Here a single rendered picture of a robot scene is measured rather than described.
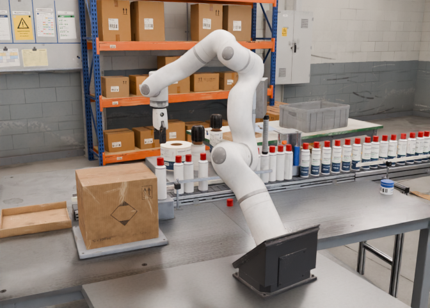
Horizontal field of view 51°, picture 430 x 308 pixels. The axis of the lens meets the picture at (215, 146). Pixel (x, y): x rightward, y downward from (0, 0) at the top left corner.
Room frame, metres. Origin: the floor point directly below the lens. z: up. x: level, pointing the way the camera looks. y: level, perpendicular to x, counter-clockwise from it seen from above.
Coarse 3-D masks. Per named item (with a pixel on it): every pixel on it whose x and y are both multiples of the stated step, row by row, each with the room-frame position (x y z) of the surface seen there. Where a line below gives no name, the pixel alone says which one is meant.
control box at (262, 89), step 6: (264, 78) 2.34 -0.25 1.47; (264, 84) 2.24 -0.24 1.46; (258, 90) 2.23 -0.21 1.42; (264, 90) 2.25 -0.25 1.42; (258, 96) 2.23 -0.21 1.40; (264, 96) 2.26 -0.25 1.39; (258, 102) 2.23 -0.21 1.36; (264, 102) 2.27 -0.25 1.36; (258, 108) 2.23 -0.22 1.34; (264, 108) 2.28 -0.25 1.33; (258, 114) 2.23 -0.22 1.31; (264, 114) 2.29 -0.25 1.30
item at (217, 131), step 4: (212, 116) 2.96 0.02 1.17; (216, 116) 2.95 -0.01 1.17; (220, 116) 2.96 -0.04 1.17; (212, 120) 2.95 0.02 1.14; (216, 120) 2.94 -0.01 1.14; (220, 120) 2.95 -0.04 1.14; (212, 124) 2.95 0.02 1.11; (216, 124) 2.94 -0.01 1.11; (220, 124) 2.95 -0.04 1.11; (212, 128) 2.96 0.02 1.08; (216, 128) 2.95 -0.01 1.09; (220, 128) 2.97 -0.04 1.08; (212, 132) 2.94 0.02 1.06; (216, 132) 2.94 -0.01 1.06; (220, 132) 2.95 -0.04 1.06; (220, 136) 2.95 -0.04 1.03
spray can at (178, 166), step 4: (176, 156) 2.23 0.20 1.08; (180, 156) 2.24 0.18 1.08; (176, 160) 2.23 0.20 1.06; (180, 160) 2.23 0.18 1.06; (176, 164) 2.23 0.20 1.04; (180, 164) 2.23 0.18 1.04; (176, 168) 2.22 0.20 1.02; (180, 168) 2.22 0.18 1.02; (176, 172) 2.22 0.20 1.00; (180, 172) 2.22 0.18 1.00; (176, 176) 2.22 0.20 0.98; (180, 176) 2.22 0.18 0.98; (176, 192) 2.22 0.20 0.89; (180, 192) 2.22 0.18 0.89
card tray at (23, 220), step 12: (36, 204) 2.10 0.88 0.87; (48, 204) 2.12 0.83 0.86; (60, 204) 2.14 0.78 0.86; (0, 216) 1.94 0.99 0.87; (12, 216) 2.03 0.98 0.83; (24, 216) 2.03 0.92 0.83; (36, 216) 2.03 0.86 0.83; (48, 216) 2.03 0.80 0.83; (60, 216) 2.03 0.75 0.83; (0, 228) 1.84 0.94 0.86; (12, 228) 1.82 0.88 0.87; (24, 228) 1.84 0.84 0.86; (36, 228) 1.86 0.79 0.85; (48, 228) 1.87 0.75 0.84; (60, 228) 1.89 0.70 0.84
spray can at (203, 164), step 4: (204, 152) 2.31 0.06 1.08; (200, 156) 2.29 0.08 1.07; (204, 156) 2.29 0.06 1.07; (200, 160) 2.29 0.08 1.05; (204, 160) 2.29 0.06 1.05; (200, 164) 2.28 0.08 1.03; (204, 164) 2.28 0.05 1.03; (200, 168) 2.28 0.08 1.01; (204, 168) 2.28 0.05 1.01; (200, 172) 2.28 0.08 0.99; (204, 172) 2.28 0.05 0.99; (200, 176) 2.28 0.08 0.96; (204, 176) 2.28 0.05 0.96; (200, 184) 2.28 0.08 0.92; (204, 184) 2.28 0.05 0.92; (200, 188) 2.28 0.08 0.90; (204, 188) 2.28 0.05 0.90
